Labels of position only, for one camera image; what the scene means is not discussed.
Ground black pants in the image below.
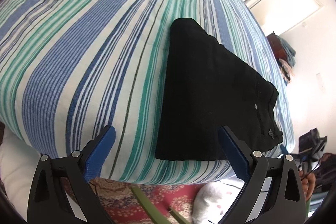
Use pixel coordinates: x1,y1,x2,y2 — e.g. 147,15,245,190
155,18,283,161

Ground person's right hand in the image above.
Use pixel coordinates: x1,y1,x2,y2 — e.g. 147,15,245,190
299,170,316,202

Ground white plush toy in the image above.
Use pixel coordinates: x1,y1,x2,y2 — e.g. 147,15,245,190
192,181,241,223

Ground black bag on floor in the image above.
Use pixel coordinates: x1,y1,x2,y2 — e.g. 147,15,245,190
288,127,336,188

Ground red floral rug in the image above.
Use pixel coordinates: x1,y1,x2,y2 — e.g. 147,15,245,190
88,178,203,223

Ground green plastic strip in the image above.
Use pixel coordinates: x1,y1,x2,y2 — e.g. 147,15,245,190
131,186,190,224

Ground pile of clothes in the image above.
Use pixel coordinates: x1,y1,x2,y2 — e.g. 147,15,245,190
277,36,296,85

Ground dark wooden cabinet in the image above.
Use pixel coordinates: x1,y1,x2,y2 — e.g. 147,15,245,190
266,32,287,61

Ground striped blue green bedsheet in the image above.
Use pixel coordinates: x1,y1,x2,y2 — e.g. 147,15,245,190
1,0,295,185

